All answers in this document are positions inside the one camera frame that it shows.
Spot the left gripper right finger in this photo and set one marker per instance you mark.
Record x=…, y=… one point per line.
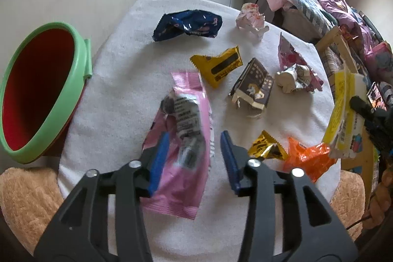
x=288, y=218

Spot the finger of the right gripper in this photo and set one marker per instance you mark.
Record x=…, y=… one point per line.
x=378, y=123

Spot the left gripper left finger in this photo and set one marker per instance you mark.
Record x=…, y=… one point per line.
x=101, y=219

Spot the yellow white snack bag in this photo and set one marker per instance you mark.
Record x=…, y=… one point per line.
x=344, y=132

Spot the orange plastic snack bag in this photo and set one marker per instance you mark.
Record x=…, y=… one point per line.
x=314, y=160

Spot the pink snack wrapper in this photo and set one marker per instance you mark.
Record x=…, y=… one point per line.
x=185, y=114

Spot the pink foil bag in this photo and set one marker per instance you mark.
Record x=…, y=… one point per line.
x=288, y=56

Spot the green red trash bin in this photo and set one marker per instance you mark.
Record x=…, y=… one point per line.
x=41, y=88

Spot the person hand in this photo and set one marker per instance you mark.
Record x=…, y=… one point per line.
x=380, y=202

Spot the small gold black wrapper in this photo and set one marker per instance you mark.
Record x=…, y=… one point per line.
x=267, y=147

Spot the beige plush blanket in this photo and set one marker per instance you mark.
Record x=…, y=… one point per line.
x=29, y=199

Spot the black white crumpled wrapper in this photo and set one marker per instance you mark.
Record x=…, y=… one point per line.
x=294, y=78

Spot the purple quilt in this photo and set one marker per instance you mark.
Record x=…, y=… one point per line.
x=347, y=17

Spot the brown drink carton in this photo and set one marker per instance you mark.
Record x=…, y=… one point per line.
x=253, y=88

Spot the white towel table cover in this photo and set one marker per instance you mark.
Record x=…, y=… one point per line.
x=132, y=74

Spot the small pink white wrapper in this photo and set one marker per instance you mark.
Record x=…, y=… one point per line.
x=251, y=20

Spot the yellow candy wrapper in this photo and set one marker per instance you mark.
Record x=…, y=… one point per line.
x=215, y=68

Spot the dark blue floral wrapper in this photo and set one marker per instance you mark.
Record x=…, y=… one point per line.
x=190, y=22

